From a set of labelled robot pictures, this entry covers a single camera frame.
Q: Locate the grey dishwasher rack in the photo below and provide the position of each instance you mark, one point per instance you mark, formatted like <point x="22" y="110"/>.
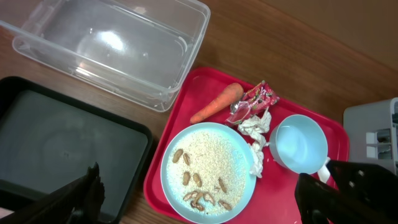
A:
<point x="372" y="132"/>

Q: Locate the clear plastic bin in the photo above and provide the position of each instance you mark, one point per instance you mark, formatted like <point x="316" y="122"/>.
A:
<point x="140" y="50"/>

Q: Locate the crumpled white tissue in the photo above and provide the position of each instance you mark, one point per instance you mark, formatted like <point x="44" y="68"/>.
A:
<point x="255" y="127"/>

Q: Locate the orange carrot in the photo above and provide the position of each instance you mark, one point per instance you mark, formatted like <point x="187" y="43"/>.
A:
<point x="229" y="95"/>

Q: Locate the red snack wrapper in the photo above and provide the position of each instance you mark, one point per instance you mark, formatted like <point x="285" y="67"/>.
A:
<point x="254" y="101"/>

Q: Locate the light blue bowl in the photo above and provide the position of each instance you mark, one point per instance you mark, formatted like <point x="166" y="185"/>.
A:
<point x="299" y="144"/>

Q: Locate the red plastic tray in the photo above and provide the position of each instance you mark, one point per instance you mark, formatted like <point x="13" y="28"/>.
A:
<point x="273" y="200"/>

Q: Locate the light blue plate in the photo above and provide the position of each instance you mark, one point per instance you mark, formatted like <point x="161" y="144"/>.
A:
<point x="215" y="150"/>

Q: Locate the white plastic spoon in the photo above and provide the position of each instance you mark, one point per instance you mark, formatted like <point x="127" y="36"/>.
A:
<point x="323" y="173"/>

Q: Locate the black plastic bin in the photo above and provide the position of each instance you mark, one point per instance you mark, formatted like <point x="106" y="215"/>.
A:
<point x="49" y="139"/>

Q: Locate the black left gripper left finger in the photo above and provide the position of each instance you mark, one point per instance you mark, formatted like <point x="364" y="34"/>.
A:
<point x="79" y="201"/>

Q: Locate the peanut shell pile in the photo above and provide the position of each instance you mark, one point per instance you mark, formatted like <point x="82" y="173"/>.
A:
<point x="204" y="201"/>

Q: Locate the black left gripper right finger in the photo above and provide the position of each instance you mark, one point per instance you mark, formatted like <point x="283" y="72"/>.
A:
<point x="365" y="193"/>

